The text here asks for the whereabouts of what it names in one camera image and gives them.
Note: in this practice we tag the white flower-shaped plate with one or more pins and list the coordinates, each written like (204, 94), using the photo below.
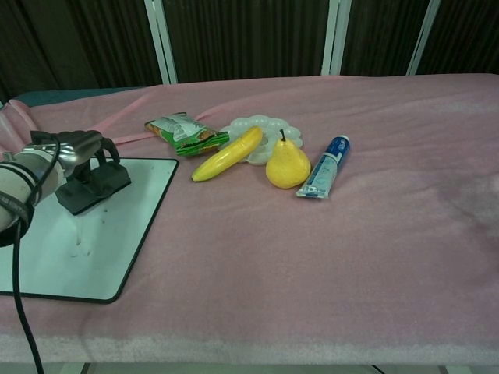
(241, 126)

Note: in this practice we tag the green snack bag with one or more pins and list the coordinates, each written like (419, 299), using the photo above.
(183, 132)

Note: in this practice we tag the yellow pear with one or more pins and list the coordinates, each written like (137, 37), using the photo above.
(288, 165)

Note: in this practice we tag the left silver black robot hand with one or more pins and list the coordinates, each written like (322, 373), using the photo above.
(74, 150)

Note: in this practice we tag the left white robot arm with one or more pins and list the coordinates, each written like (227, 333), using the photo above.
(15, 187)

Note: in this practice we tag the white drawing board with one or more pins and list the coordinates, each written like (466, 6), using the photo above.
(117, 241)

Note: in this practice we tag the pink velvet tablecloth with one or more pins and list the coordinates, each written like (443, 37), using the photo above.
(312, 253)

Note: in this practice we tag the white screen frame post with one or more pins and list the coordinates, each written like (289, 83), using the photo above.
(425, 39)
(161, 39)
(335, 39)

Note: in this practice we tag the blue white toothpaste tube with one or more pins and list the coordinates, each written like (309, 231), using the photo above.
(327, 169)

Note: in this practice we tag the yellow banana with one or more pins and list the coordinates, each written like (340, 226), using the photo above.
(230, 154)

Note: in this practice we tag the black whiteboard eraser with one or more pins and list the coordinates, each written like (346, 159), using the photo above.
(97, 183)

